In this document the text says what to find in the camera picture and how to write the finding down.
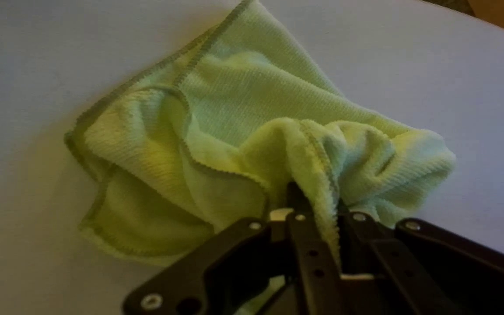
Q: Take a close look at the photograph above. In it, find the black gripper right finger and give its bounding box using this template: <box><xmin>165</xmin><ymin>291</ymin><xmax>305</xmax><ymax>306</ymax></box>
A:
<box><xmin>337</xmin><ymin>200</ymin><xmax>504</xmax><ymax>315</ymax></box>

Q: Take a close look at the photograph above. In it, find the light green cloth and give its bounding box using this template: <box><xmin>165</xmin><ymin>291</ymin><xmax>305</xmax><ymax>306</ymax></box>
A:
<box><xmin>64</xmin><ymin>0</ymin><xmax>459</xmax><ymax>315</ymax></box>

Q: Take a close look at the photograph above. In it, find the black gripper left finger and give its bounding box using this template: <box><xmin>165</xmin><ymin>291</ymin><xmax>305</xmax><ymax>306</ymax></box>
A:
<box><xmin>122</xmin><ymin>180</ymin><xmax>349</xmax><ymax>315</ymax></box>

